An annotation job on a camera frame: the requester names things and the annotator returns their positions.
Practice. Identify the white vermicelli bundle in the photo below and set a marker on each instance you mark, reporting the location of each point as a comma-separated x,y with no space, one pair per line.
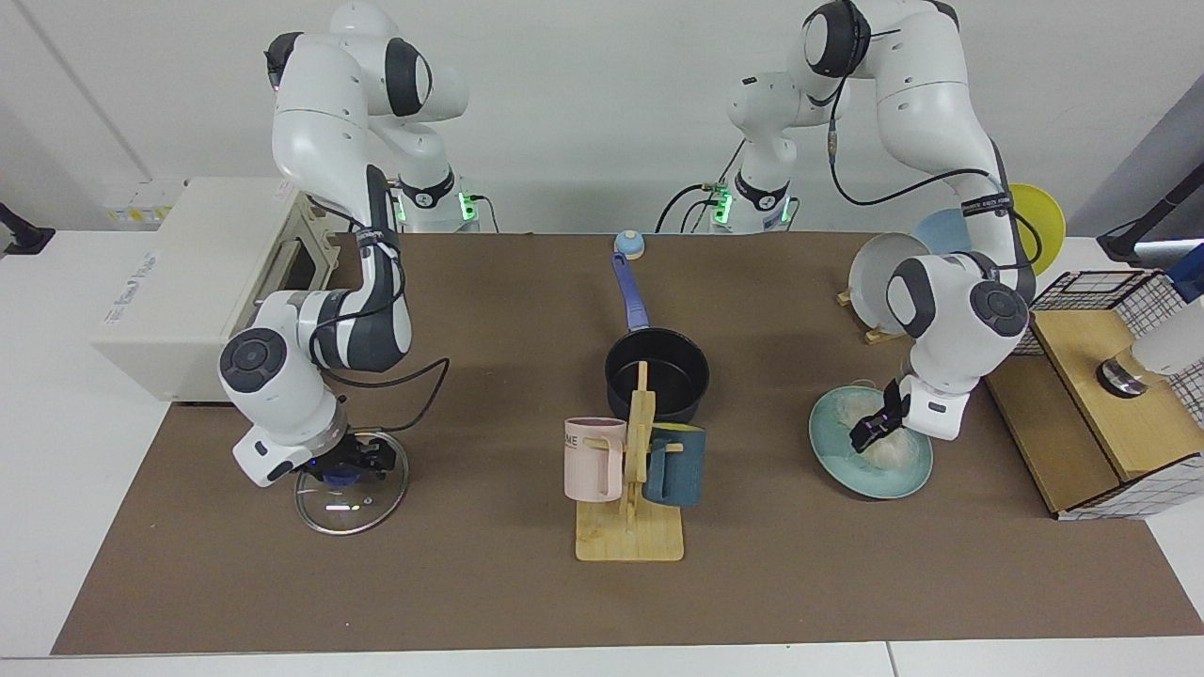
889,453

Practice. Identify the glass lid with blue knob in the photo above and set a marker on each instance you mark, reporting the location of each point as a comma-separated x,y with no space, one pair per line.
348,512

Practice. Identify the pale green plate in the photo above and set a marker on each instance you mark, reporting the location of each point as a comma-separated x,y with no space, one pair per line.
865,475

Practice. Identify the wooden plate rack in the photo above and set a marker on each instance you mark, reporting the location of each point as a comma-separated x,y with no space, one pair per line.
879,334

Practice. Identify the grey plate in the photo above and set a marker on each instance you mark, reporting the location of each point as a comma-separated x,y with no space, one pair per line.
870,282

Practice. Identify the light blue plate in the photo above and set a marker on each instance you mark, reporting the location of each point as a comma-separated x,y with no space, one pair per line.
941,230

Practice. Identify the yellow plate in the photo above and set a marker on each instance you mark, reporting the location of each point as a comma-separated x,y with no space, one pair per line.
1044,221

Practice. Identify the brown tablecloth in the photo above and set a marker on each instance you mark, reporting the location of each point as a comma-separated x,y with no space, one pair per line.
470,583

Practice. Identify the dark teal mug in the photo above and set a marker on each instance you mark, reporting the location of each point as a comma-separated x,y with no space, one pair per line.
682,470

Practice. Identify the pink mug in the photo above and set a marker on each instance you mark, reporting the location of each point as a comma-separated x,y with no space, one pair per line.
588,465

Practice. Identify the pale toaster oven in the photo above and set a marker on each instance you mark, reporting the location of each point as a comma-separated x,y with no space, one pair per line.
179,291

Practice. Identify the wooden cup stand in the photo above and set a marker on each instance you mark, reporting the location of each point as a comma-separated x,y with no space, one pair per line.
630,536

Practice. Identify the black camera stand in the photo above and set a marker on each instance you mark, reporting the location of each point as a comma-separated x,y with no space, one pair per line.
1124,243

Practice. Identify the white wall socket strip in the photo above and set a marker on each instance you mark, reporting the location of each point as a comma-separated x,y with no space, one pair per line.
141,202

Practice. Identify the black clamp mount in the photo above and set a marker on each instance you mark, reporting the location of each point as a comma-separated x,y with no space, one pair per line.
23,235

